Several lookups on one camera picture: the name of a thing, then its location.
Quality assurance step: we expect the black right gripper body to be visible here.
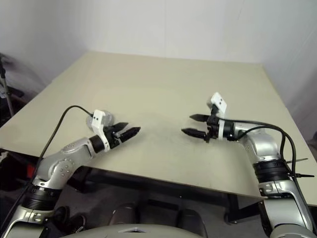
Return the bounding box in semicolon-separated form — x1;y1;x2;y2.
204;109;221;143

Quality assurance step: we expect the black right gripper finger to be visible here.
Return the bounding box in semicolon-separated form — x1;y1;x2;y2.
181;127;208;139
189;113;210;122

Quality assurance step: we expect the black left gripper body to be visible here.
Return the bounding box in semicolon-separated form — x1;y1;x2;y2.
104;125;124;149

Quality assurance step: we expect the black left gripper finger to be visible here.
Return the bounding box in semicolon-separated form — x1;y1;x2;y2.
112;121;129;133
120;126;141;144

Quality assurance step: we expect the dark brown rounded shape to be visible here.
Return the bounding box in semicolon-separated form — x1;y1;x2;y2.
110;203;139;225

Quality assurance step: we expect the black shoe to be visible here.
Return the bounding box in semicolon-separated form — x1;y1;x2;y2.
53;205;71;228
69;214;87;233

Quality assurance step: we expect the grey robot torso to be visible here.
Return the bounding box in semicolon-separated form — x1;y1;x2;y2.
59;218;209;238

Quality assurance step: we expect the metal tripod stand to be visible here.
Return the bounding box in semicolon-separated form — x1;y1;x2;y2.
0;53;14;117

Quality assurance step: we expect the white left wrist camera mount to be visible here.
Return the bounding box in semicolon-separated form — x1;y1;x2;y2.
91;109;111;152

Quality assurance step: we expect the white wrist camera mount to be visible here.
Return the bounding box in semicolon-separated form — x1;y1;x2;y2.
91;109;111;152
207;92;228;139

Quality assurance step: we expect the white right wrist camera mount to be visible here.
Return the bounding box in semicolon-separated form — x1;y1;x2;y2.
207;92;228;139

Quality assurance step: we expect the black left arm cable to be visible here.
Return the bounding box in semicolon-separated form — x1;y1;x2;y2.
4;106;96;221

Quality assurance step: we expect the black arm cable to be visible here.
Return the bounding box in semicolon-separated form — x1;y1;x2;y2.
232;120;310;208
4;106;96;221

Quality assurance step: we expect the black table frame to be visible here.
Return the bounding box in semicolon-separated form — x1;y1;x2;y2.
66;168;261;224

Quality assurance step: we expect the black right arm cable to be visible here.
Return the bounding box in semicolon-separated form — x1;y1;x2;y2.
232;120;310;208

